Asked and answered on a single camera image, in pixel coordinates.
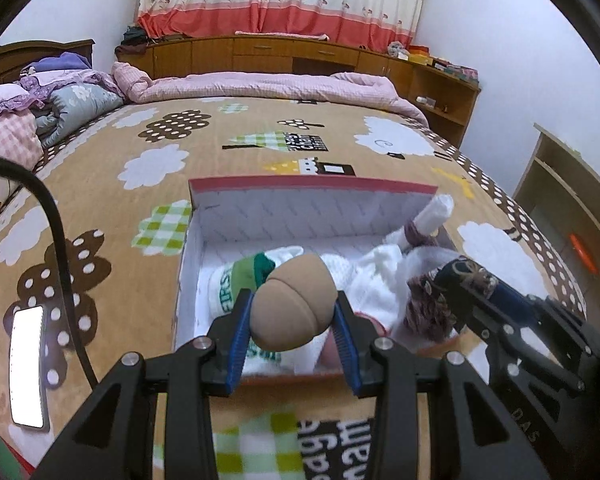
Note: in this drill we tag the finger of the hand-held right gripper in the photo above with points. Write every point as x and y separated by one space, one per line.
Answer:
485 320
512 300

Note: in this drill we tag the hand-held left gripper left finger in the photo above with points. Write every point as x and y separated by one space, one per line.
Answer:
237 340

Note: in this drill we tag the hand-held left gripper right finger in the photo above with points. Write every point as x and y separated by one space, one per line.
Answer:
347 345

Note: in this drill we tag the dark patterned sock ball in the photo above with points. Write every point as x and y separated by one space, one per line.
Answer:
460 272

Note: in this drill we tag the maroon knit sock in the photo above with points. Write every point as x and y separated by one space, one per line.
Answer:
425 315

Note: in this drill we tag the tan sock ball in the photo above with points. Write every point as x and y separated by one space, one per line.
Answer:
292 300

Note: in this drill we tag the red cardboard box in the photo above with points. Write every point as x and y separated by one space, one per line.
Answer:
300 210

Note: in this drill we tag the orange object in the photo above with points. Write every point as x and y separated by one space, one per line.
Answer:
582 252

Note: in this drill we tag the light wooden shelf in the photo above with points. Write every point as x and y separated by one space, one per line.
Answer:
555 195

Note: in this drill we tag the printed blanket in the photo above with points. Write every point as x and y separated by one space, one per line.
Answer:
380 160

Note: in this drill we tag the smartphone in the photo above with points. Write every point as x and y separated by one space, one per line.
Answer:
27 365

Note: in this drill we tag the small white object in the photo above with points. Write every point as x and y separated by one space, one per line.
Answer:
424 101

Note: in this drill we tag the red and green boxes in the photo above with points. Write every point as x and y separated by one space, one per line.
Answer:
457 70

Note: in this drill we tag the pink rolled quilt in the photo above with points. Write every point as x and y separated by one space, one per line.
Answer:
280 85

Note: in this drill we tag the orange box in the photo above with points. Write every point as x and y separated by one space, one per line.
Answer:
420 54

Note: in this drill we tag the grey cloud-print quilt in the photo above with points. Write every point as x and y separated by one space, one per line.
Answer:
75 105

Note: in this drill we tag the wooden cabinet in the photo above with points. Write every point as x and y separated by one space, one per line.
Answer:
210 52

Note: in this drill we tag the pink checked cartoon pillow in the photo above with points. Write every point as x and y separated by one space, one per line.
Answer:
5 140

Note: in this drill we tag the dark clothes pile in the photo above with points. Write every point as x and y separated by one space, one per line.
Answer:
132 37

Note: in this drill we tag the purple cloth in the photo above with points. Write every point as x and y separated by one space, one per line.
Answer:
60 62

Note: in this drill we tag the lilac frilled pink pillow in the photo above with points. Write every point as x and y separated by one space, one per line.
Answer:
0 97

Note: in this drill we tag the wooden headboard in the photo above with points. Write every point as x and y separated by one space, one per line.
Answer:
10 52

